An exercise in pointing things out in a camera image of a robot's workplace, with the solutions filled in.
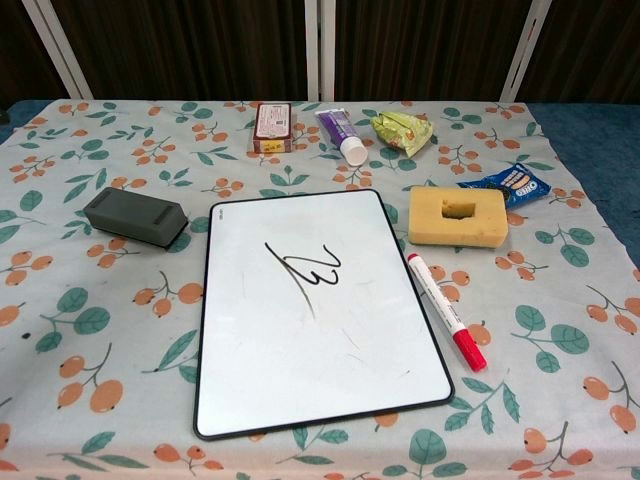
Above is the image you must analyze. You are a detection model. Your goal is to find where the dark grey board eraser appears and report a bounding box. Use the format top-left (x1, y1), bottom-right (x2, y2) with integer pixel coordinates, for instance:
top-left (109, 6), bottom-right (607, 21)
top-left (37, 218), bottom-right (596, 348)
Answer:
top-left (82, 187), bottom-right (191, 250)

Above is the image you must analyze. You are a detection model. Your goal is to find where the red whiteboard marker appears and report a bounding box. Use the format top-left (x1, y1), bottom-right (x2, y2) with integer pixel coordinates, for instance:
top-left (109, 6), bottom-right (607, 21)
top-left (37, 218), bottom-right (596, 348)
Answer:
top-left (406, 253), bottom-right (488, 373)

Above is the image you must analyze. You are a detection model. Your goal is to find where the purple tube with white cap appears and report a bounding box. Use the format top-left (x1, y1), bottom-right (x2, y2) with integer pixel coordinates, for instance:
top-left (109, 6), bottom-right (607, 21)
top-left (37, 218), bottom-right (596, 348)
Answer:
top-left (314, 108), bottom-right (368, 167)

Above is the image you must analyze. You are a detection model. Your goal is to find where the brown rectangular snack box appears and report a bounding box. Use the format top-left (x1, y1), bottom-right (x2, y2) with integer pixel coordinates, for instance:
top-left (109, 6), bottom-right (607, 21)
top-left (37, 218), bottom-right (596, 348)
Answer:
top-left (251, 102), bottom-right (294, 154)

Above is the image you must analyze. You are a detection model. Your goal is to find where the yellow-green crumpled snack bag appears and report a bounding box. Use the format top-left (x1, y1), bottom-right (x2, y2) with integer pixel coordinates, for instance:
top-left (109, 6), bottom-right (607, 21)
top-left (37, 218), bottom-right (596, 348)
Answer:
top-left (370, 111), bottom-right (434, 159)

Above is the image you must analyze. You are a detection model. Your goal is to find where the yellow sponge with hole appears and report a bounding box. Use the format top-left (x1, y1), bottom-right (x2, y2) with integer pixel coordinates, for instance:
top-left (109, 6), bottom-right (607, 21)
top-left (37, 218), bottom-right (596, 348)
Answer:
top-left (408, 185), bottom-right (508, 248)

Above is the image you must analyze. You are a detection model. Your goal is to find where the blue Oreo cookie packet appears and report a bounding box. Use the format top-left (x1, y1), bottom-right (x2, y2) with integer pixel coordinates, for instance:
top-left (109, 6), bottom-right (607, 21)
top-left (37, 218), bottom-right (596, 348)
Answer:
top-left (456, 162), bottom-right (553, 210)

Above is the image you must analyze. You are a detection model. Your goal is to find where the floral fruit-print tablecloth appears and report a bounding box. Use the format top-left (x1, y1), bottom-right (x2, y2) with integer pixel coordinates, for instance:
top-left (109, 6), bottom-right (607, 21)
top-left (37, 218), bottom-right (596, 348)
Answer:
top-left (0, 98), bottom-right (640, 480)

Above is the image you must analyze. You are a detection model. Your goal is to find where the white board with black frame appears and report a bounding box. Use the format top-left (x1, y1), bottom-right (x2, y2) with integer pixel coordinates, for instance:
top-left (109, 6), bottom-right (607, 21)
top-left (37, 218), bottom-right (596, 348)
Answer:
top-left (192, 189), bottom-right (456, 442)

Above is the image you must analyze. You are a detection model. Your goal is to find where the white metal frame post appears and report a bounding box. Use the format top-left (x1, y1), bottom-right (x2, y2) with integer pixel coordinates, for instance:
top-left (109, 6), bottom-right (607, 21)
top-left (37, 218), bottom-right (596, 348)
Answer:
top-left (499, 0), bottom-right (553, 104)
top-left (20, 0), bottom-right (94, 99)
top-left (303, 0), bottom-right (336, 103)

